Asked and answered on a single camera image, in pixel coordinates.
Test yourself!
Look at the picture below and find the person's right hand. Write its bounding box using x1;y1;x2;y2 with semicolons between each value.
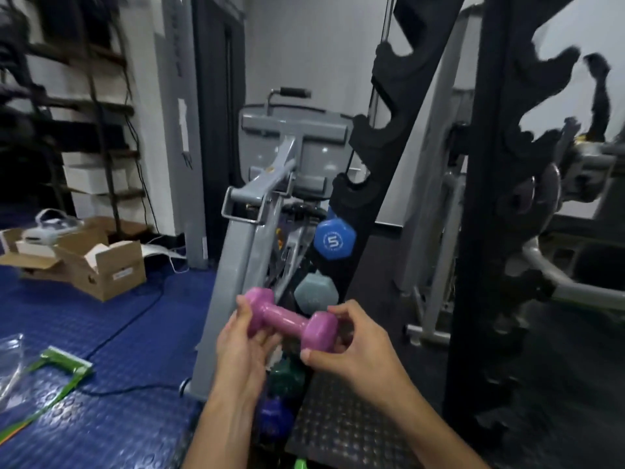
300;300;407;404

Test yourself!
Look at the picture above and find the grey exercise machine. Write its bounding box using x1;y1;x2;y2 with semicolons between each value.
180;87;355;402

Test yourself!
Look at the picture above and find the white headset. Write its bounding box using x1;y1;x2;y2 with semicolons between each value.
21;208;82;246

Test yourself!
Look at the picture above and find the person's left hand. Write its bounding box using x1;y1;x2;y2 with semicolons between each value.
215;294;284;402

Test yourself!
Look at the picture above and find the clear bag with green handle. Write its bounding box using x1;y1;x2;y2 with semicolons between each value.
0;333;94;444

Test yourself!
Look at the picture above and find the person's right forearm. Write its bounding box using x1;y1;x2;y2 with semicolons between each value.
359;378;490;469

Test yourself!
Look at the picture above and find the grey weight plate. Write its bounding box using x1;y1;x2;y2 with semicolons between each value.
536;163;563;226

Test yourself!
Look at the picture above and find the black wall ladder rack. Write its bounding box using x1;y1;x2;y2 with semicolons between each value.
0;0;147;225

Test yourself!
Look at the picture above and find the purple dumbbell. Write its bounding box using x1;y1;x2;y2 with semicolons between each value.
257;397;295;439

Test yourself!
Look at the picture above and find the stack of white boxes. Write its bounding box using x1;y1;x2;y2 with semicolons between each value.
62;150;131;196

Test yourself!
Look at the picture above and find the person's left forearm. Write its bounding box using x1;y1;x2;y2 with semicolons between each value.
182;393;268;469

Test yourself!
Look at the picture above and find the white cable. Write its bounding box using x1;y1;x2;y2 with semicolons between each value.
142;233;190;274

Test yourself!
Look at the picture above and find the blue dumbbell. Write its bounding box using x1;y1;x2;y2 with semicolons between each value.
313;217;357;261

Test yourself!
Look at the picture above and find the open cardboard box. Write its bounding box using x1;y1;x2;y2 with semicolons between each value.
0;217;148;303

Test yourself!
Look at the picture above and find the steel bar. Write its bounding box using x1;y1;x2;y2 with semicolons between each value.
381;0;395;43

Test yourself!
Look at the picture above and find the pink dumbbell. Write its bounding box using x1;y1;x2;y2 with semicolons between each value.
243;287;340;351

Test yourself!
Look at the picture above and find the dark green dumbbell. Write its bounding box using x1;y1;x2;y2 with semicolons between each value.
267;357;307;399

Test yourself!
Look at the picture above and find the white exercise machine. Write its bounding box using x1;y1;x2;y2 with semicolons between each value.
403;85;468;345

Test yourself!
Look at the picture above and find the grey pillar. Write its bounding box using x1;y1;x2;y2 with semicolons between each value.
155;0;210;270

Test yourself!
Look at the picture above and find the black dumbbell rack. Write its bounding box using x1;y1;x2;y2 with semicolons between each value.
281;0;613;469

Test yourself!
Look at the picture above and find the pale grey dumbbell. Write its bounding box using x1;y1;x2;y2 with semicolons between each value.
294;270;338;314

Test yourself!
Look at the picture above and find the black floor cable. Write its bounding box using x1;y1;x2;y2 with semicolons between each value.
76;283;188;397

